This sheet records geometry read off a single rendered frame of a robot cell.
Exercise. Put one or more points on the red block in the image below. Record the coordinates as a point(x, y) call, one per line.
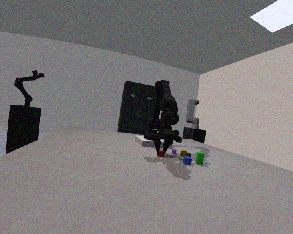
point(161, 154)

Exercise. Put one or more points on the blue cube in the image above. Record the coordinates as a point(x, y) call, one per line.
point(187, 160)

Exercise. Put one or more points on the yellow cube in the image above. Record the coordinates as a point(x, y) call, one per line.
point(183, 153)

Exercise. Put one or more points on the green block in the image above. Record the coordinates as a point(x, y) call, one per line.
point(200, 155)
point(199, 161)

